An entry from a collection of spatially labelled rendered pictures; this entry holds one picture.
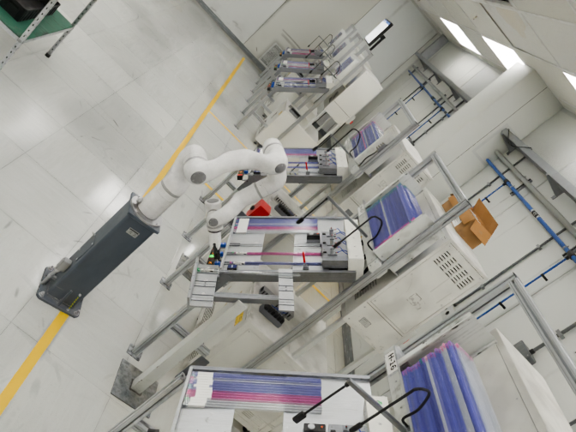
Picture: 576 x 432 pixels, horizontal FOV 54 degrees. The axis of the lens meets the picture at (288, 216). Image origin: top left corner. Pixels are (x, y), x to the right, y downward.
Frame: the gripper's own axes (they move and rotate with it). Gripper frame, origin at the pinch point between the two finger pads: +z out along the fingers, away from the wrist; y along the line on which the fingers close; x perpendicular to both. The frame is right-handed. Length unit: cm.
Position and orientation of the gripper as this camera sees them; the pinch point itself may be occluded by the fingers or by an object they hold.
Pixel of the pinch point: (217, 255)
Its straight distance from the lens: 304.3
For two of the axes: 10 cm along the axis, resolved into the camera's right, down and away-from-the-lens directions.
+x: 10.0, 0.0, -0.4
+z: 0.1, 9.1, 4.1
